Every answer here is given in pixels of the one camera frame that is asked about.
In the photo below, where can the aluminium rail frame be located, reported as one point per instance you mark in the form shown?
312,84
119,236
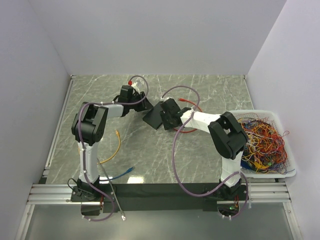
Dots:
52,216

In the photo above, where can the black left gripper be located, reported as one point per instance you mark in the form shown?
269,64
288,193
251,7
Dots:
145,105

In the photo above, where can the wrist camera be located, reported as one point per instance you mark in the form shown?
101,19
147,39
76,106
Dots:
138,85
163,99

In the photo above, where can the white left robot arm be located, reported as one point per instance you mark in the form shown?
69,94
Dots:
88,129

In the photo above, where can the black Mercury network switch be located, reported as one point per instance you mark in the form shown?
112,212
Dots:
153,117

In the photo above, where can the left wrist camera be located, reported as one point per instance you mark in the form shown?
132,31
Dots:
138,85

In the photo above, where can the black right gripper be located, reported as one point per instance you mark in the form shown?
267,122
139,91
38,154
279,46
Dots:
166,125

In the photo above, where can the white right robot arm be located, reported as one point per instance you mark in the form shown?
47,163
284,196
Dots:
228,136

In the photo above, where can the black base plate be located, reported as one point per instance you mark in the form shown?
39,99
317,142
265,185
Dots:
156,197

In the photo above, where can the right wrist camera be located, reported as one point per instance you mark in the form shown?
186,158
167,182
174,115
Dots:
163,99

